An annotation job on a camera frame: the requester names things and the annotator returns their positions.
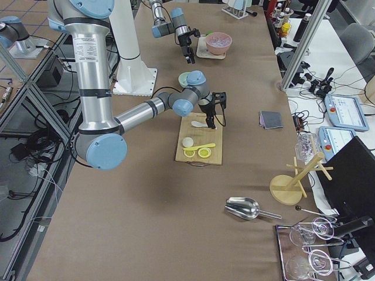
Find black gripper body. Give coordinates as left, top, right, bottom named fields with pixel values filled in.
left=198, top=92, right=227, bottom=118
left=175, top=28, right=200, bottom=56

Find white ceramic spoon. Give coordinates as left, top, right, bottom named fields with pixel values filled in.
left=191, top=121, right=210, bottom=129

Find clear ice cubes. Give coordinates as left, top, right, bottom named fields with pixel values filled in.
left=206, top=33, right=232, bottom=48

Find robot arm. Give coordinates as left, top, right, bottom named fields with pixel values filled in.
left=148, top=0, right=200, bottom=64
left=47, top=1, right=226, bottom=170

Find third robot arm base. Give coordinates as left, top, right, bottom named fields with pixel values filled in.
left=1, top=16, right=41, bottom=59

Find light green bowl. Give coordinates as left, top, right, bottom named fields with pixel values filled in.
left=178, top=71, right=192, bottom=88

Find pink bowl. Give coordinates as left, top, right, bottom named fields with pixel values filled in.
left=206, top=32, right=232, bottom=55

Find metal ice scoop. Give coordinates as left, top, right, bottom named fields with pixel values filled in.
left=224, top=197, right=282, bottom=220

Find beige rectangular tray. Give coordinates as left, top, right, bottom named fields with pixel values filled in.
left=196, top=36, right=226, bottom=60

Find bamboo cutting board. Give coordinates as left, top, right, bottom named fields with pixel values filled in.
left=175, top=111, right=224, bottom=166

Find white steamed bun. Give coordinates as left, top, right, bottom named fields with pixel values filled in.
left=182, top=137, right=194, bottom=148

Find lemon slice stack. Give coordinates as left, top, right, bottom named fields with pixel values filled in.
left=197, top=148, right=212, bottom=159

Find yellow plastic knife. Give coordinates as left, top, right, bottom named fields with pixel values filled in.
left=183, top=143, right=216, bottom=151

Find lemon slice near bun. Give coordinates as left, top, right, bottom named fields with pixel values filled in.
left=183, top=150, right=196, bottom=158

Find grey folded cloth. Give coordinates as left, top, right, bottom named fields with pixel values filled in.
left=259, top=111, right=284, bottom=129

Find white dish rack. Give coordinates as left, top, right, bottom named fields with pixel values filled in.
left=221, top=0, right=258, bottom=19

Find yellow small object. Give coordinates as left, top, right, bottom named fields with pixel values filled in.
left=281, top=22, right=291, bottom=36

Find clear plastic container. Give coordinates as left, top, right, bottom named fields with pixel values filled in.
left=295, top=133, right=319, bottom=162

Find wooden mug tree stand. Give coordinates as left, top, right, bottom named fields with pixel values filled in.
left=270, top=152, right=334, bottom=205

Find black bottle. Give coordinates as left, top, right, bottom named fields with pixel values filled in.
left=293, top=13, right=312, bottom=43

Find lower teach pendant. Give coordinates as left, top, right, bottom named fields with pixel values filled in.
left=318, top=126, right=356, bottom=161

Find teach pendant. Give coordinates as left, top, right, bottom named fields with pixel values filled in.
left=324, top=94, right=369, bottom=132
left=318, top=126, right=356, bottom=161

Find upper teach pendant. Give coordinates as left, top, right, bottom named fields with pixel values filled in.
left=324, top=94, right=369, bottom=132

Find upper wine glass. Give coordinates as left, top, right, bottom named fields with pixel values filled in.
left=289, top=217, right=334, bottom=246

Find wine glass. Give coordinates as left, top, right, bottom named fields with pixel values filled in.
left=289, top=217, right=334, bottom=246
left=285, top=249, right=333, bottom=280

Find black monitor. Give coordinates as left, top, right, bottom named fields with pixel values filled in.
left=316, top=136, right=374, bottom=218

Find grey office chair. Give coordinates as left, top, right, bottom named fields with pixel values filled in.
left=339, top=23, right=374, bottom=64

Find lower wine glass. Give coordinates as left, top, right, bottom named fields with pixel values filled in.
left=285, top=249, right=333, bottom=280

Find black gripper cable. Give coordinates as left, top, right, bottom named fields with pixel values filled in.
left=213, top=99, right=227, bottom=128

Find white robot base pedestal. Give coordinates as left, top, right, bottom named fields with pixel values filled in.
left=110, top=0, right=157, bottom=96

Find aluminium frame post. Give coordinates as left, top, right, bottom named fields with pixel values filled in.
left=279, top=0, right=332, bottom=92

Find wire glass rack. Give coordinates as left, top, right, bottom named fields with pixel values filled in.
left=275, top=217, right=352, bottom=280

